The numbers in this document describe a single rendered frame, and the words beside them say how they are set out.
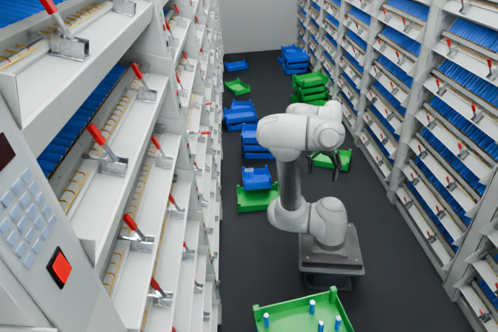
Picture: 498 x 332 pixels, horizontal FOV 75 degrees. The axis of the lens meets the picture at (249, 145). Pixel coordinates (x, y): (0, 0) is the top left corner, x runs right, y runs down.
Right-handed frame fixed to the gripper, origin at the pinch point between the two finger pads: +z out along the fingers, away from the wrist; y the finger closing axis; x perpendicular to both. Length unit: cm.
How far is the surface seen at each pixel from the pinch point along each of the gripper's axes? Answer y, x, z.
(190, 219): -58, -19, 39
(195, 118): -68, -3, -6
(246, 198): -13, 86, 6
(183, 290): -56, -37, 60
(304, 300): -12, -27, 56
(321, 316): -6, -29, 59
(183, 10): -88, -15, -48
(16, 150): -82, -112, 43
